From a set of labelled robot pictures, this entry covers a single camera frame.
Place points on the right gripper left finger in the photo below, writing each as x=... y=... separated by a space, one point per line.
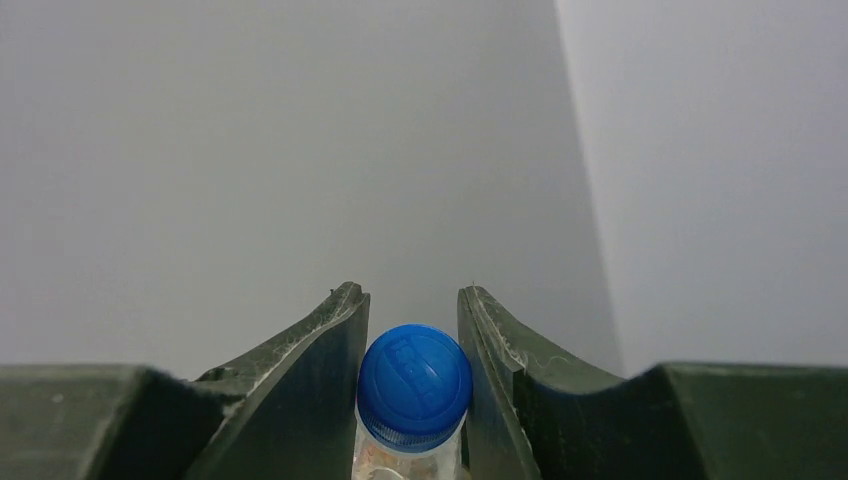
x=282 y=410

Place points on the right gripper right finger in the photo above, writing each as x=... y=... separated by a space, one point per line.
x=540 y=412

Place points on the blue label bottle blue cap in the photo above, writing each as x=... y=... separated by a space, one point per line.
x=414 y=389

